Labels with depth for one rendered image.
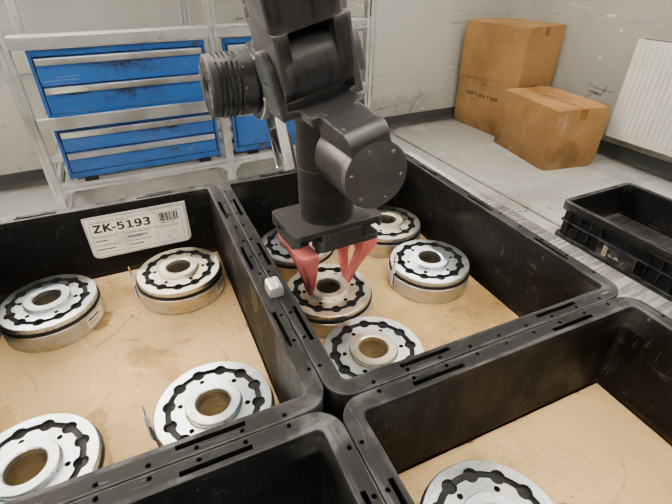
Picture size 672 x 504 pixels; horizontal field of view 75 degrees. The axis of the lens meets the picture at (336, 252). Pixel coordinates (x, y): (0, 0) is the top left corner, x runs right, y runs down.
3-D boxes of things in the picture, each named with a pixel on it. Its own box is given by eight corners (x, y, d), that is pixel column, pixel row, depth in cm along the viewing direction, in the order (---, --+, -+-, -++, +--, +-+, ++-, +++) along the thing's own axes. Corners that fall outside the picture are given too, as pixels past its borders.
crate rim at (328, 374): (218, 197, 62) (216, 181, 61) (401, 164, 72) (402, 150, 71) (333, 423, 32) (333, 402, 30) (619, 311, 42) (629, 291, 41)
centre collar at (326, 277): (300, 283, 53) (300, 279, 53) (336, 272, 55) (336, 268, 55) (319, 307, 49) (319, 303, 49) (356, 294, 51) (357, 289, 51)
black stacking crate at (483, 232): (229, 254, 67) (218, 186, 61) (396, 215, 78) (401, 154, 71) (334, 491, 37) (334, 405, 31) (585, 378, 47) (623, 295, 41)
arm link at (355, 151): (339, 16, 39) (249, 49, 37) (414, 33, 30) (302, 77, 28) (363, 140, 46) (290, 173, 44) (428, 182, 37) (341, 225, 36)
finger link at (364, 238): (376, 290, 51) (380, 220, 46) (322, 310, 49) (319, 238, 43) (348, 261, 56) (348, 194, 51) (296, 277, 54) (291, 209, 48)
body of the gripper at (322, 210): (383, 229, 47) (387, 164, 43) (295, 255, 43) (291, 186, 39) (352, 204, 52) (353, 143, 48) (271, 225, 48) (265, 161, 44)
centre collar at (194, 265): (154, 265, 56) (153, 261, 56) (193, 254, 58) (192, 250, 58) (163, 286, 53) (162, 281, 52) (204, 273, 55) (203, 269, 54)
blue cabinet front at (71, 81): (70, 178, 209) (24, 50, 178) (221, 154, 236) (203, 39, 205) (70, 180, 207) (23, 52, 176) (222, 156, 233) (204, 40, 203)
